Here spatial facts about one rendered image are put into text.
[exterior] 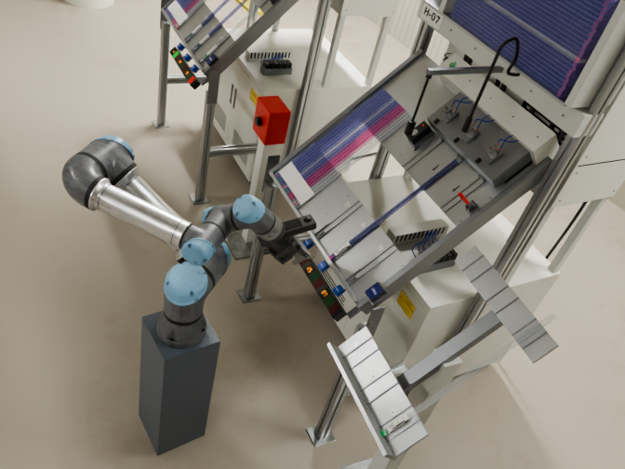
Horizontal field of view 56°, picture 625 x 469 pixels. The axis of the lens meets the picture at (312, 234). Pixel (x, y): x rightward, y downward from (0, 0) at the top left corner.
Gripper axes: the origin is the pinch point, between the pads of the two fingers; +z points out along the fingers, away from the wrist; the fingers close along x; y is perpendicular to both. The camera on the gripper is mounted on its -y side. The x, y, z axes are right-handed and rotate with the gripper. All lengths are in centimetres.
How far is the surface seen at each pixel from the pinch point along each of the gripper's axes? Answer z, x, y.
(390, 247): 9.7, 10.2, -20.9
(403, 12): 218, -312, -156
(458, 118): 4, -9, -63
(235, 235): 69, -89, 38
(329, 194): 9.9, -22.5, -15.8
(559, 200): 32, 21, -72
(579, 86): -14, 22, -85
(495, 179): 4, 17, -57
